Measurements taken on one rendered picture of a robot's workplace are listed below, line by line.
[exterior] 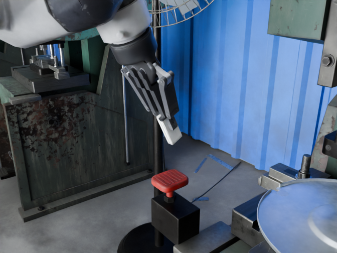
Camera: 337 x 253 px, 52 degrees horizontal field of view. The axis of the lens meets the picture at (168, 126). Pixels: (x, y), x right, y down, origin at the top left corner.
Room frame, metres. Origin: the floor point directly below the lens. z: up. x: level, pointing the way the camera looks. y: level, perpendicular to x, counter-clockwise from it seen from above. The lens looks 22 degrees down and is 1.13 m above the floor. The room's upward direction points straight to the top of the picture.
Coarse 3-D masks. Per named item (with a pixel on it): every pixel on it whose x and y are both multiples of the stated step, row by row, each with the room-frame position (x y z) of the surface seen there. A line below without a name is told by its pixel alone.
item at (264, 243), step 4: (264, 240) 0.42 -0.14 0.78; (260, 244) 0.41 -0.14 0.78; (264, 244) 0.41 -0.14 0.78; (268, 244) 0.41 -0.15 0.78; (252, 248) 0.40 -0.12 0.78; (256, 248) 0.40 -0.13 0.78; (260, 248) 0.40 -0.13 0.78; (264, 248) 0.40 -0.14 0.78; (268, 248) 0.40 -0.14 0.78; (248, 252) 0.39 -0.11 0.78; (252, 252) 0.39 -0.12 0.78; (256, 252) 0.39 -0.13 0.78; (260, 252) 0.39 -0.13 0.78; (264, 252) 0.39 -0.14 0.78; (268, 252) 0.39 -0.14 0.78; (272, 252) 0.39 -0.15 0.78
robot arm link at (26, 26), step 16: (0, 0) 0.45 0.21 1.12; (16, 0) 0.45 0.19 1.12; (32, 0) 0.45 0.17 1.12; (0, 16) 0.45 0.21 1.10; (16, 16) 0.45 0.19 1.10; (32, 16) 0.45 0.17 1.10; (48, 16) 0.45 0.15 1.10; (0, 32) 0.46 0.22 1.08; (16, 32) 0.46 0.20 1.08; (32, 32) 0.47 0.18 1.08; (48, 32) 0.47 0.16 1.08; (64, 32) 0.47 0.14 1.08
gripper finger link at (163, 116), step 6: (138, 72) 0.58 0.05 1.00; (144, 72) 0.58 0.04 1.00; (144, 78) 0.58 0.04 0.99; (144, 84) 0.59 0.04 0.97; (156, 84) 0.60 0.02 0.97; (150, 90) 0.59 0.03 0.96; (156, 90) 0.60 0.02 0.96; (156, 96) 0.60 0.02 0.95; (156, 102) 0.60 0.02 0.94; (162, 102) 0.60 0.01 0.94; (162, 108) 0.60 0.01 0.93; (162, 114) 0.61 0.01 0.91; (162, 120) 0.60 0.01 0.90
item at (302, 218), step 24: (288, 192) 0.55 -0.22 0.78; (312, 192) 0.55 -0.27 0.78; (336, 192) 0.55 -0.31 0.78; (264, 216) 0.48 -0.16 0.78; (288, 216) 0.48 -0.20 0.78; (312, 216) 0.47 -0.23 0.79; (336, 216) 0.47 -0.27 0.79; (288, 240) 0.42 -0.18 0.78; (312, 240) 0.42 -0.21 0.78; (336, 240) 0.41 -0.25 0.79
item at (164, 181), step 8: (160, 176) 0.64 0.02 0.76; (168, 176) 0.64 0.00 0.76; (176, 176) 0.64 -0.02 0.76; (184, 176) 0.65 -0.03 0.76; (152, 184) 0.63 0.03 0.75; (160, 184) 0.61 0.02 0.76; (168, 184) 0.61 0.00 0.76; (176, 184) 0.61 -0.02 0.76; (184, 184) 0.63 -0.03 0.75; (168, 192) 0.60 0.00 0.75
